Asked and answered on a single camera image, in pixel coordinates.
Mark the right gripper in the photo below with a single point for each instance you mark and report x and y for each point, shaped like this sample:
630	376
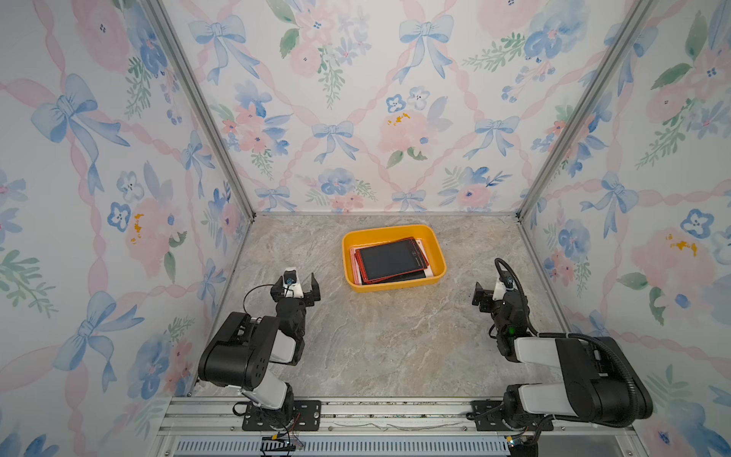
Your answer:
481	293

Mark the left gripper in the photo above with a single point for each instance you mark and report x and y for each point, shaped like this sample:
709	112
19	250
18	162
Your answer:
307	298

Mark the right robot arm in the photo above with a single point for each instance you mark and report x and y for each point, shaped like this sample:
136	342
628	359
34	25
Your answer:
598	384

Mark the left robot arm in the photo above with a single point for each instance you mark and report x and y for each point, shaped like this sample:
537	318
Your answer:
239	355

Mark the yellow plastic storage box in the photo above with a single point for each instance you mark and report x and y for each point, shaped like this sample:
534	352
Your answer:
381	259

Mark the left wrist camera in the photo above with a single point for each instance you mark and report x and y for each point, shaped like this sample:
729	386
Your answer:
292	285

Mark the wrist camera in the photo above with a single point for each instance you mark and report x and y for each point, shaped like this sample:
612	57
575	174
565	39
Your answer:
292	285
500	288

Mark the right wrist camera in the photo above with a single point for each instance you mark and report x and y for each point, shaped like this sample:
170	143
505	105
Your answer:
500	288

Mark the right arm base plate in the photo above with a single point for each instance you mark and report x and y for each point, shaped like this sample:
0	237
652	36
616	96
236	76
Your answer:
493	415

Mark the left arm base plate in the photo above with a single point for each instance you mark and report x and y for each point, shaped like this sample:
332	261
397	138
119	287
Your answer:
297	415

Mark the aluminium front rail frame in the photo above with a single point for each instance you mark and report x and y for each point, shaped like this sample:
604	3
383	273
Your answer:
378	426

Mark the left aluminium corner post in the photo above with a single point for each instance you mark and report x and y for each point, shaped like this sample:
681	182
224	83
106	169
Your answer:
170	41

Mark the aluminium corner post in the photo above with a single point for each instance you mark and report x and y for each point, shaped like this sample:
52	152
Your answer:
627	33
170	41

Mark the right aluminium corner post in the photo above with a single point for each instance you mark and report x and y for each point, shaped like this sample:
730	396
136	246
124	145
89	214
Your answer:
627	33

